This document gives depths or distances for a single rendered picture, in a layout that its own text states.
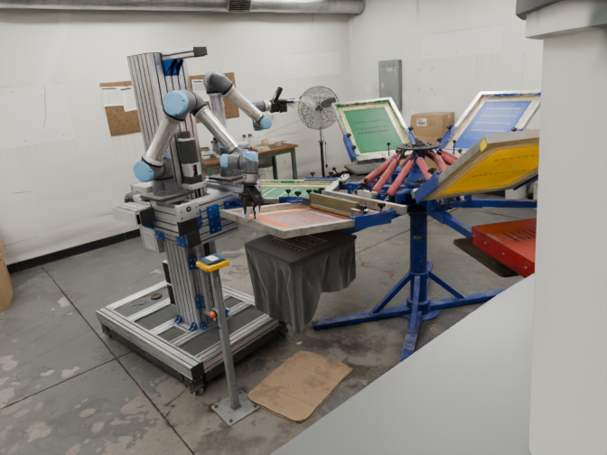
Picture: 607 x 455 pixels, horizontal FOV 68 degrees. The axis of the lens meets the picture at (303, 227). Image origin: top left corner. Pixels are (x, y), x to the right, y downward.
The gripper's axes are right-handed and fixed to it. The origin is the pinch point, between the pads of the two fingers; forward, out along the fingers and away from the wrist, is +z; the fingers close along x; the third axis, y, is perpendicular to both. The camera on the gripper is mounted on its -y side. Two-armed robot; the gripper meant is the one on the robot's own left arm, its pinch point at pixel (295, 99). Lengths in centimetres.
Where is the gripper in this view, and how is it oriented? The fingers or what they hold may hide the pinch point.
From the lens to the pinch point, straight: 326.7
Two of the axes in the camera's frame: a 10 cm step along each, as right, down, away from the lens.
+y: 0.2, 9.0, 4.4
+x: 4.2, 3.9, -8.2
